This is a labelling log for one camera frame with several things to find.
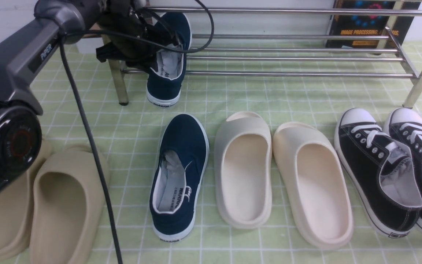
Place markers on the metal shoe rack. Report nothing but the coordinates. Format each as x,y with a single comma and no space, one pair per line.
395,54

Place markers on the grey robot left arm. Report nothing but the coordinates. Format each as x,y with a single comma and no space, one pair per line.
26,52

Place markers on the tan slipper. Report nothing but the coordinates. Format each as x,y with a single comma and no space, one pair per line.
68,203
17,207

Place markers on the cream slipper left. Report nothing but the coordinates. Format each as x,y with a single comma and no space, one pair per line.
242,167

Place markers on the cream slipper right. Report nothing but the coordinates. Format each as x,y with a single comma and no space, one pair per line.
315,184

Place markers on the black image processing book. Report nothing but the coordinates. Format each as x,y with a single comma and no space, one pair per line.
370,25

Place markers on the tan slipper right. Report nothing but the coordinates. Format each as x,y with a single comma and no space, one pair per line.
68,203

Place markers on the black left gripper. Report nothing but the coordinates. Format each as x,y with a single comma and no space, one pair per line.
126,33

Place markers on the black canvas sneaker left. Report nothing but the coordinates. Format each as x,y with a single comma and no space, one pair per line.
382,172

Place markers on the navy slip-on shoe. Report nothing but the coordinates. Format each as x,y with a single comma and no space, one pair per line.
166,74
183,157

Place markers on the tan slipper left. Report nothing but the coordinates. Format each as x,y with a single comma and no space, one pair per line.
17,207

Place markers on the cream slipper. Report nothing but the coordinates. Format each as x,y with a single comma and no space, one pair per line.
315,184
242,167

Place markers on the green checkered tablecloth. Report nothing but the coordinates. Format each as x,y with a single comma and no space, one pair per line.
129,136

